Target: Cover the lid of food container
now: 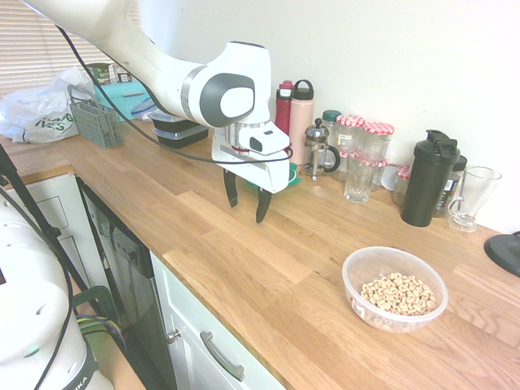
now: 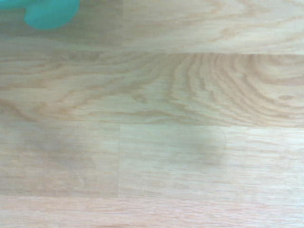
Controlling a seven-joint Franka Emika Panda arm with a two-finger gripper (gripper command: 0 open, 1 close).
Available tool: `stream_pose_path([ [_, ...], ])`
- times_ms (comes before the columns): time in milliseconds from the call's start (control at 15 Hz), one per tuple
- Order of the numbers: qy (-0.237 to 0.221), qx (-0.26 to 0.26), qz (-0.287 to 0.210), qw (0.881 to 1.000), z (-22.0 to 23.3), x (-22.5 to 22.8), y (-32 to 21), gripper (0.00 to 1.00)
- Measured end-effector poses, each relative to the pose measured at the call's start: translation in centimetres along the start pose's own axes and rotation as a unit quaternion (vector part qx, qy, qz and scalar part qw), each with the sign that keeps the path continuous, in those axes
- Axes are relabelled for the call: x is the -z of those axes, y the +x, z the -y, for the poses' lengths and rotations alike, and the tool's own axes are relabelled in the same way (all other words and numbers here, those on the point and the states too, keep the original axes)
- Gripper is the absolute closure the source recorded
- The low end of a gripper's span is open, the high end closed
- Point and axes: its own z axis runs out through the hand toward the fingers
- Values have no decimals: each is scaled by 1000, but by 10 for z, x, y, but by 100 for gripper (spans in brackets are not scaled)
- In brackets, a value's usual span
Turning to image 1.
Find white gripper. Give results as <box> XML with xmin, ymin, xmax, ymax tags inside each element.
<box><xmin>210</xmin><ymin>133</ymin><xmax>292</xmax><ymax>224</ymax></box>

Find teal round container lid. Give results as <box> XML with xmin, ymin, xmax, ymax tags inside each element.
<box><xmin>239</xmin><ymin>160</ymin><xmax>302</xmax><ymax>192</ymax></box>

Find black takeaway food container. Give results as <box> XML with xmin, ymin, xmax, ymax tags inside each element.
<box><xmin>152</xmin><ymin>123</ymin><xmax>210</xmax><ymax>148</ymax></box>
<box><xmin>146</xmin><ymin>111</ymin><xmax>184</xmax><ymax>131</ymax></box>

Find glass jar red gingham lid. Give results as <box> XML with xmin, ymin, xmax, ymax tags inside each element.
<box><xmin>367</xmin><ymin>158</ymin><xmax>389</xmax><ymax>193</ymax></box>
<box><xmin>335</xmin><ymin>115</ymin><xmax>368</xmax><ymax>158</ymax></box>
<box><xmin>361</xmin><ymin>120</ymin><xmax>396</xmax><ymax>163</ymax></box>
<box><xmin>331</xmin><ymin>150</ymin><xmax>363</xmax><ymax>182</ymax></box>

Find clear jar green lid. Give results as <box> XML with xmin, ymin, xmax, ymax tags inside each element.
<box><xmin>322</xmin><ymin>109</ymin><xmax>343</xmax><ymax>150</ymax></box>

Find clear round food container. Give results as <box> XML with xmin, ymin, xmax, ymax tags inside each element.
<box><xmin>341</xmin><ymin>245</ymin><xmax>449</xmax><ymax>334</ymax></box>

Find small jar red gingham lid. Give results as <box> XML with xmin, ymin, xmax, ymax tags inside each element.
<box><xmin>391</xmin><ymin>164</ymin><xmax>414</xmax><ymax>206</ymax></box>

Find glass french press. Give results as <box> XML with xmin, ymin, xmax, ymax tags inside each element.
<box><xmin>303</xmin><ymin>117</ymin><xmax>341</xmax><ymax>179</ymax></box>

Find red water bottle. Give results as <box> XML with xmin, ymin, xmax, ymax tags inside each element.
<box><xmin>275</xmin><ymin>80</ymin><xmax>294</xmax><ymax>137</ymax></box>

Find pink bottle black cap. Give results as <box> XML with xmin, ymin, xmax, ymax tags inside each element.
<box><xmin>289</xmin><ymin>79</ymin><xmax>316</xmax><ymax>166</ymax></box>

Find clear drinking glass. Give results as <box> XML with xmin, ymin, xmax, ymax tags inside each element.
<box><xmin>344</xmin><ymin>154</ymin><xmax>379</xmax><ymax>204</ymax></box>

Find white kitchen base cabinet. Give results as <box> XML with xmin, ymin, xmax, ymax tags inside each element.
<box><xmin>149</xmin><ymin>251</ymin><xmax>285</xmax><ymax>390</ymax></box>

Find black front dishwasher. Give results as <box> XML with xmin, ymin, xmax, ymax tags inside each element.
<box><xmin>75</xmin><ymin>174</ymin><xmax>178</xmax><ymax>390</ymax></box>

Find clear blue zip bag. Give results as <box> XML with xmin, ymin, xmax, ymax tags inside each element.
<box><xmin>130</xmin><ymin>97</ymin><xmax>158</xmax><ymax>121</ymax></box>

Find grey plastic cutlery basket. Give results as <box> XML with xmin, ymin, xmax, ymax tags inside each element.
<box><xmin>68</xmin><ymin>99</ymin><xmax>126</xmax><ymax>150</ymax></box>

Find teal storage box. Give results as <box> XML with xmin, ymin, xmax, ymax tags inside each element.
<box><xmin>93</xmin><ymin>79</ymin><xmax>158</xmax><ymax>119</ymax></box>

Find black shaker bottle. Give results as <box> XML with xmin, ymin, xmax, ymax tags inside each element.
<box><xmin>401</xmin><ymin>129</ymin><xmax>462</xmax><ymax>228</ymax></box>

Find green labelled can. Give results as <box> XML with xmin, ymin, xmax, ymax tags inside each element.
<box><xmin>86</xmin><ymin>63</ymin><xmax>113</xmax><ymax>86</ymax></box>

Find white side cabinet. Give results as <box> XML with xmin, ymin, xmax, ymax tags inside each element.
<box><xmin>7</xmin><ymin>172</ymin><xmax>107</xmax><ymax>293</ymax></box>

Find spice bottle black cap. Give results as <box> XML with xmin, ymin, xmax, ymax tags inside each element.
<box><xmin>432</xmin><ymin>154</ymin><xmax>468</xmax><ymax>219</ymax></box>

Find white plastic shopping bag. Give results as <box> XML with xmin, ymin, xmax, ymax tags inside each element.
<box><xmin>0</xmin><ymin>67</ymin><xmax>97</xmax><ymax>144</ymax></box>

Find black round appliance base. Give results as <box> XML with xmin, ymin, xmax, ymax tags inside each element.
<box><xmin>483</xmin><ymin>231</ymin><xmax>520</xmax><ymax>280</ymax></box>

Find window blinds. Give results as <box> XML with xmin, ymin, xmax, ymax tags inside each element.
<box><xmin>0</xmin><ymin>0</ymin><xmax>141</xmax><ymax>98</ymax></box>

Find thin red wire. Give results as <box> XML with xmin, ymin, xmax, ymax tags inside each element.
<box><xmin>231</xmin><ymin>142</ymin><xmax>294</xmax><ymax>159</ymax></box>

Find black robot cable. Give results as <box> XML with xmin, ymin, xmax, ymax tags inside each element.
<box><xmin>54</xmin><ymin>24</ymin><xmax>293</xmax><ymax>166</ymax></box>

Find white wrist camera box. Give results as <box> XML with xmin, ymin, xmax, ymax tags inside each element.
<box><xmin>237</xmin><ymin>120</ymin><xmax>292</xmax><ymax>158</ymax></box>

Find metal bar drawer handle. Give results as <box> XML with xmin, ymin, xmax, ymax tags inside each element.
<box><xmin>199</xmin><ymin>331</ymin><xmax>245</xmax><ymax>382</ymax></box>

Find ring cereal pile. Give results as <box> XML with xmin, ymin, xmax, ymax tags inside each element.
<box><xmin>360</xmin><ymin>272</ymin><xmax>438</xmax><ymax>317</ymax></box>

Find coloured wire bundle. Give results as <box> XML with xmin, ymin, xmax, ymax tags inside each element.
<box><xmin>75</xmin><ymin>310</ymin><xmax>125</xmax><ymax>346</ymax></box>

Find black camera tripod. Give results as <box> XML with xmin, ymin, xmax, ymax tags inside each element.
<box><xmin>0</xmin><ymin>144</ymin><xmax>123</xmax><ymax>326</ymax></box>

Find tall glass handled mug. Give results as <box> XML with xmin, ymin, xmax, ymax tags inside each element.
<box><xmin>445</xmin><ymin>165</ymin><xmax>503</xmax><ymax>233</ymax></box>

